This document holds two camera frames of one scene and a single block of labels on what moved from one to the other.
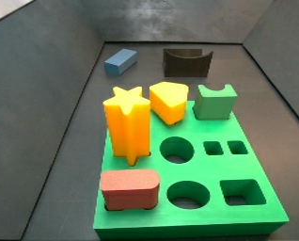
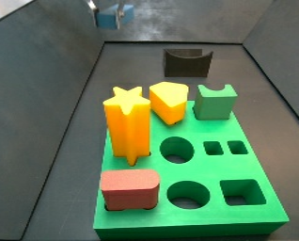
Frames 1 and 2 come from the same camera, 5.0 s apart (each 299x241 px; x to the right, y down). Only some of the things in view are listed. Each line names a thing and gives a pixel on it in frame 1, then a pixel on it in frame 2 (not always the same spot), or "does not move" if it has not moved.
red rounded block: [130, 189] does not move
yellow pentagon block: [169, 99] does not move
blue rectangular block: [121, 61] -> [107, 16]
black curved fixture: [186, 63] does not move
